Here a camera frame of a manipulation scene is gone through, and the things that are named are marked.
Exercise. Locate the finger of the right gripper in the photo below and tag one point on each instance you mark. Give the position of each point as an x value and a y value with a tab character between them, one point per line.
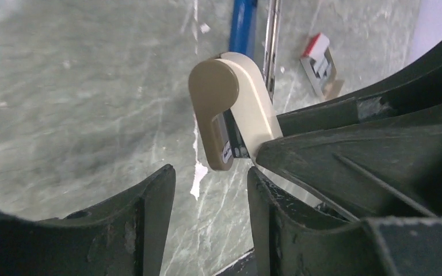
377	172
418	86

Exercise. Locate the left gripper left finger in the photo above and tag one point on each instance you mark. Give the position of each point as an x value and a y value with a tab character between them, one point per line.
123	235

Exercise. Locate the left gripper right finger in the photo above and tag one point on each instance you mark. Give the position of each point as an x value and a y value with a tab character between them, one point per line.
292	238

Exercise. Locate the red white staple box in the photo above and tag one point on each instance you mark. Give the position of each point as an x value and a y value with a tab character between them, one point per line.
319	66

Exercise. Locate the beige small stapler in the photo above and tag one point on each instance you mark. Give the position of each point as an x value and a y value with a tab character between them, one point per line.
229	91

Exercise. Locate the blue stapler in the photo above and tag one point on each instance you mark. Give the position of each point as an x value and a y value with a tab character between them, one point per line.
243	36

